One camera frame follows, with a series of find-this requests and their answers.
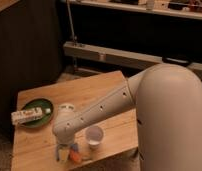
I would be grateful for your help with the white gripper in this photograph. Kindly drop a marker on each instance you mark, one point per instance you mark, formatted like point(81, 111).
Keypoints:
point(63, 153)

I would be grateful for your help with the orange pepper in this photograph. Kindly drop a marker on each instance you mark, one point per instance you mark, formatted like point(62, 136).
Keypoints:
point(75, 156)

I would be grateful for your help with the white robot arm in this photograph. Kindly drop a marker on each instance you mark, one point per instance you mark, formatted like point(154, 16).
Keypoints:
point(168, 103)

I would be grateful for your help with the white ceramic cup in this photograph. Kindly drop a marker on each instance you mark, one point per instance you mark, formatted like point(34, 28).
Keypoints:
point(94, 135)

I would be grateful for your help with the blue cloth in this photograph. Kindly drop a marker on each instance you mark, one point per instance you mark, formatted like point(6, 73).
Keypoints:
point(73, 147)

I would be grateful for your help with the wooden side table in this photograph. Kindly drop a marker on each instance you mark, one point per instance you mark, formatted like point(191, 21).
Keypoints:
point(34, 148)

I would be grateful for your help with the grey metal rail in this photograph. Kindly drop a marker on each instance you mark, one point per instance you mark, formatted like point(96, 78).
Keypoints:
point(109, 55)

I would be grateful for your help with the black handle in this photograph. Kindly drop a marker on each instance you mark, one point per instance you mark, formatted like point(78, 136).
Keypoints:
point(184, 63)

